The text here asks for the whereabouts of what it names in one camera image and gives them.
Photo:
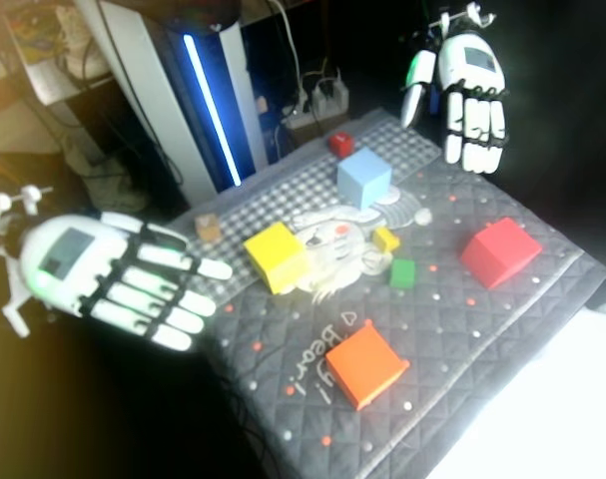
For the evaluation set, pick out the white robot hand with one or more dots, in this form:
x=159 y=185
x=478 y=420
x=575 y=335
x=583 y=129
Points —
x=469 y=75
x=78 y=259

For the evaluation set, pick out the light blue cube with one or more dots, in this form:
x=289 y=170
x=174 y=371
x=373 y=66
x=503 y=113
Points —
x=365 y=177

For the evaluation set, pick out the large yellow cube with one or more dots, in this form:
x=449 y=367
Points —
x=277 y=257

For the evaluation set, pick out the small wooden cube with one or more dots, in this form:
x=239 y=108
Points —
x=207 y=228

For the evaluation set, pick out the small red cube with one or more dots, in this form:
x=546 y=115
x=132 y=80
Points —
x=341 y=144

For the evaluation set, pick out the large red block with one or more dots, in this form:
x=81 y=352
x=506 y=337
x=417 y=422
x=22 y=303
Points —
x=499 y=252

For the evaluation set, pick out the small yellow half-round block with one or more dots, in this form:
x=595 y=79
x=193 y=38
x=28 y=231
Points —
x=385 y=239

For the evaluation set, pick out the small green cube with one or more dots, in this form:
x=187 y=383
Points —
x=402 y=273

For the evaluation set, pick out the large orange cube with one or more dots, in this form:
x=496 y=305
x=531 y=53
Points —
x=365 y=366

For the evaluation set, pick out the beige crumpled cloth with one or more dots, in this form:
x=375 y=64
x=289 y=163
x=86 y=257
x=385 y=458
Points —
x=108 y=179

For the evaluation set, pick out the white plug adapter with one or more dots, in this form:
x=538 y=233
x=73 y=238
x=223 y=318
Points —
x=330 y=95

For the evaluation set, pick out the white power strip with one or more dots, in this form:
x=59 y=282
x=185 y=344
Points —
x=307 y=120

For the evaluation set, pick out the white tower with blue light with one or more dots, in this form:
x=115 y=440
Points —
x=182 y=100

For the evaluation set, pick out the cluttered white shelf box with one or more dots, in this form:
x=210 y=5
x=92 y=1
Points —
x=58 y=55

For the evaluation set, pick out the grey quilt with bear print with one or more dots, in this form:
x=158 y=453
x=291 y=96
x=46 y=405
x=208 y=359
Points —
x=432 y=349

